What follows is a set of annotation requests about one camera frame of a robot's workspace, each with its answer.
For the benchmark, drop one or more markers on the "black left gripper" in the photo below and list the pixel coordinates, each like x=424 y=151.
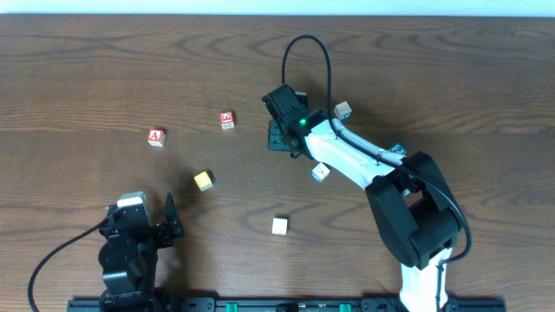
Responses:
x=160 y=234

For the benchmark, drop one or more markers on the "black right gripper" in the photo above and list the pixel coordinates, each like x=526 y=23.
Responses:
x=277 y=141

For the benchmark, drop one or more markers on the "red letter A block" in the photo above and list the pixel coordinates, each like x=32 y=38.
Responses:
x=156 y=137

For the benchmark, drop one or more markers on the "blue number 2 block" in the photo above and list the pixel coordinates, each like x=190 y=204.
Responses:
x=398 y=148

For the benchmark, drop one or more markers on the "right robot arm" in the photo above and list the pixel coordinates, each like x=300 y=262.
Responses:
x=414 y=211

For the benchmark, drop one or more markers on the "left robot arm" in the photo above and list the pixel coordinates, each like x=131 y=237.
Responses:
x=130 y=255

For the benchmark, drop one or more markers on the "yellow pineapple block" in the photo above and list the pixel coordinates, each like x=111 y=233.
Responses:
x=203 y=181

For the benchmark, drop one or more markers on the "blue bird picture block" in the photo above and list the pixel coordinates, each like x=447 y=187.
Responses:
x=320 y=172

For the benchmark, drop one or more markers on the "red letter G block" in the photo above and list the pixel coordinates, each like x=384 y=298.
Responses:
x=227 y=120

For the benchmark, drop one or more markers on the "white blue tilted block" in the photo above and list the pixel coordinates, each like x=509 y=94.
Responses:
x=342 y=110

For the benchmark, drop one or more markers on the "plain white wooden block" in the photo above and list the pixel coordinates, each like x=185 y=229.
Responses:
x=279 y=226

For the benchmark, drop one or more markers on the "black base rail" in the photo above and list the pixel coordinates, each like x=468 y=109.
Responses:
x=372 y=304

